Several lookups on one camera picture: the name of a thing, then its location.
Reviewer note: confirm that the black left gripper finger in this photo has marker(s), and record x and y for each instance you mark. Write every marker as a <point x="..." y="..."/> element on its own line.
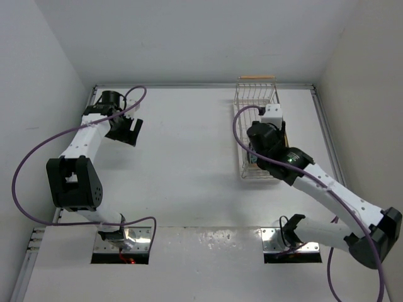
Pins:
<point x="134" y="134"/>
<point x="120" y="136"/>

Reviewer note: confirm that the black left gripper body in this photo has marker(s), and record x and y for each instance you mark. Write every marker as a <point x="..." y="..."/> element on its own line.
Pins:
<point x="123" y="123"/>

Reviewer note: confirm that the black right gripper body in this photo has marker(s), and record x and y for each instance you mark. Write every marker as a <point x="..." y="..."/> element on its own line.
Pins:
<point x="279" y="133"/>

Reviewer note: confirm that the blue white porcelain plate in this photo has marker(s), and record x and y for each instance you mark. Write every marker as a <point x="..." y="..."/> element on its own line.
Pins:
<point x="252" y="159"/>

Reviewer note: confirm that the yellow patterned plate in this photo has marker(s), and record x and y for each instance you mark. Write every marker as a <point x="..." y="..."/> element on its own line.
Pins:
<point x="286" y="140"/>

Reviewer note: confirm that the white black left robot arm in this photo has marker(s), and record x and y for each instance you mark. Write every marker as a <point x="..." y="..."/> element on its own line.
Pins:
<point x="74" y="183"/>

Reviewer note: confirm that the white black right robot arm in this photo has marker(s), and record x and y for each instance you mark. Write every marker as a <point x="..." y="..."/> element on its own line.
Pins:
<point x="367" y="232"/>

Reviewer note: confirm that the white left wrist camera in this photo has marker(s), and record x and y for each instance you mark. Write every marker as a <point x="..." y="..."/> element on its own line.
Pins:
<point x="132" y="105"/>

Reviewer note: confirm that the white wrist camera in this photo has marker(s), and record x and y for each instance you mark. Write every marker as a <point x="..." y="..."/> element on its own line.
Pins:
<point x="132" y="105"/>
<point x="273" y="115"/>

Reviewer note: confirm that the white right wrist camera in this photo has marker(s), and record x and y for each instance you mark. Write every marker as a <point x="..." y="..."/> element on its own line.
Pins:
<point x="273" y="115"/>

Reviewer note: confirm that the wire dish rack wooden handles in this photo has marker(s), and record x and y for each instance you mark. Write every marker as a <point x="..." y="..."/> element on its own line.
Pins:
<point x="257" y="91"/>

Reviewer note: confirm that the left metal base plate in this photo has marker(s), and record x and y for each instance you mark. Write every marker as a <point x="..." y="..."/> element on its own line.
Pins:
<point x="138" y="239"/>

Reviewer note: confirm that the metal base plate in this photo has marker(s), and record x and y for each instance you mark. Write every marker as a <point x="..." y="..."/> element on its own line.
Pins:
<point x="273" y="244"/>
<point x="138" y="239"/>

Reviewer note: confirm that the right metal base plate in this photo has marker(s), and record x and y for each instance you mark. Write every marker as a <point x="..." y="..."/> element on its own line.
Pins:
<point x="273" y="244"/>

